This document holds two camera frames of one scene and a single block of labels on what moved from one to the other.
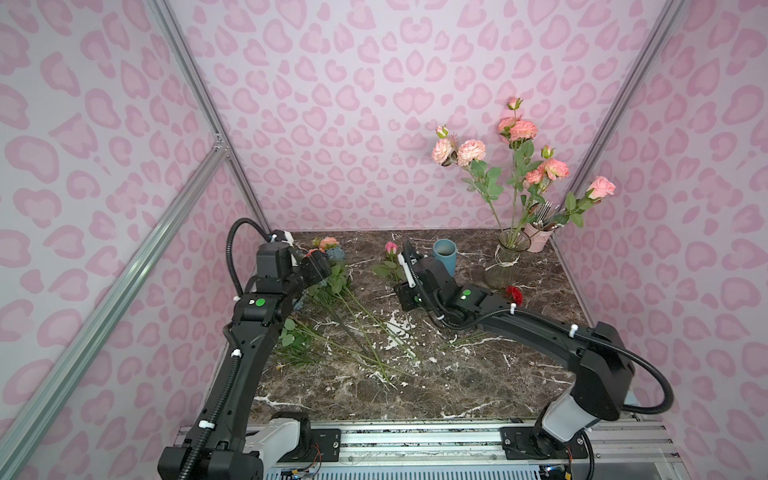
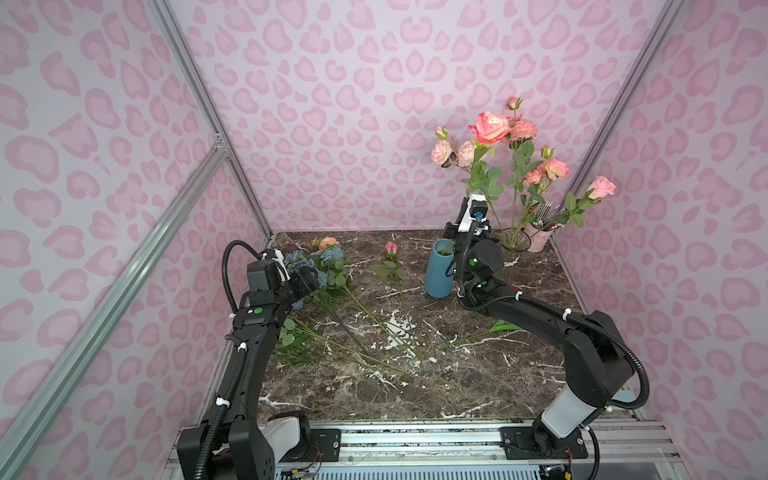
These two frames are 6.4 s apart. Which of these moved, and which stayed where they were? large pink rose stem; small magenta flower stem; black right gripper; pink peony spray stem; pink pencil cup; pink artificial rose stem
Moved: large pink rose stem; black right gripper
Stayed: pink peony spray stem; pink artificial rose stem; small magenta flower stem; pink pencil cup
